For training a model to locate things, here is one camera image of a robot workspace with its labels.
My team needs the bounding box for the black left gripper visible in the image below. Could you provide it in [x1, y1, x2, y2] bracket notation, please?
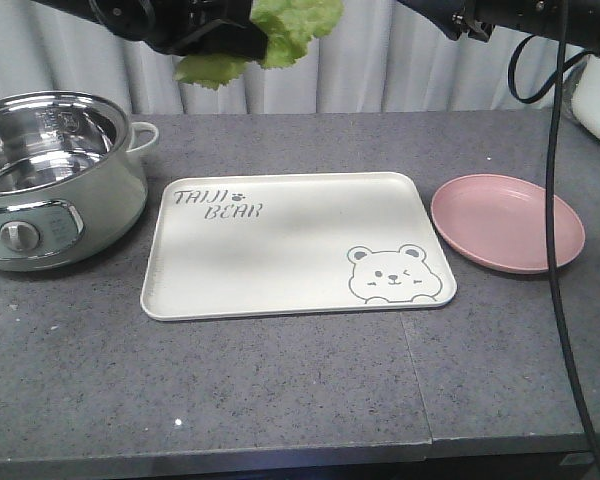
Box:
[92, 0, 268, 60]

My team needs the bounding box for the green lettuce leaf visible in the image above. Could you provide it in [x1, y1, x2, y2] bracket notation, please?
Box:
[174, 0, 344, 90]

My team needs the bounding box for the cream bear serving tray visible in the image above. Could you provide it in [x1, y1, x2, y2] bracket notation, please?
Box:
[140, 172, 457, 322]

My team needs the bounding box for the pink round plate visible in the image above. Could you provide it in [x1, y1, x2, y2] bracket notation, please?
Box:
[430, 174, 586, 275]

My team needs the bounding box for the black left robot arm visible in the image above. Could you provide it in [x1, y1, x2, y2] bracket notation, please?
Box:
[43, 0, 268, 60]

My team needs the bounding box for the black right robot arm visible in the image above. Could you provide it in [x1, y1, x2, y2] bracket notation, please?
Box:
[402, 0, 600, 56]

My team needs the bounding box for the white pleated curtain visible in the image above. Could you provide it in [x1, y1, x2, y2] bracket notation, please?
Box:
[0, 0, 589, 116]

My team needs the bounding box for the green electric cooking pot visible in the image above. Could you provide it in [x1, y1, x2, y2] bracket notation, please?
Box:
[0, 91, 159, 272]

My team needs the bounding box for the white blender appliance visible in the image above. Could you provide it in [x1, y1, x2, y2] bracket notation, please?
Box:
[571, 56, 600, 140]

